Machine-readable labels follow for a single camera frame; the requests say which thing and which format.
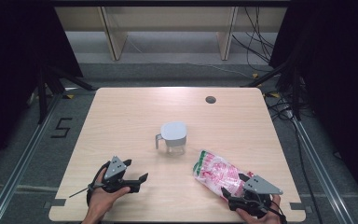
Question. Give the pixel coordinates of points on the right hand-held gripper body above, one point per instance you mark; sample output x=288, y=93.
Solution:
x=261, y=186

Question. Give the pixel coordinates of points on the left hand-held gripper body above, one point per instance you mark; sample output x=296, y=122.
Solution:
x=114, y=169

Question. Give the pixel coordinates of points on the red white green plastic bag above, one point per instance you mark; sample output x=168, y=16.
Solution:
x=217, y=174

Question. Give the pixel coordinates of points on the person's right hand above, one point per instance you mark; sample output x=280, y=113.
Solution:
x=261, y=219

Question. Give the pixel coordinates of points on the person's left hand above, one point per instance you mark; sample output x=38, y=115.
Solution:
x=101, y=200

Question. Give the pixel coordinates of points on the black tape patch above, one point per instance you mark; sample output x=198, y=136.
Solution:
x=297, y=206

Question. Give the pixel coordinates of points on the yellow tape piece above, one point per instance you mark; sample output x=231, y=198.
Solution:
x=255, y=75
x=274, y=94
x=70, y=96

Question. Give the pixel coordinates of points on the black metal stand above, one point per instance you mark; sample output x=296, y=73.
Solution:
x=42, y=96
x=296, y=93

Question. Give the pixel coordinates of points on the black curtain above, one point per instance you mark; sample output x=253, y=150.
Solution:
x=15, y=62
x=338, y=77

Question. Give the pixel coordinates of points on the beige wooden desk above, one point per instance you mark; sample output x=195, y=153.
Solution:
x=174, y=18

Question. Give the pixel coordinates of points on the aluminium floor rail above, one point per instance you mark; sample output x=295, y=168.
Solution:
x=320, y=174
x=15, y=174

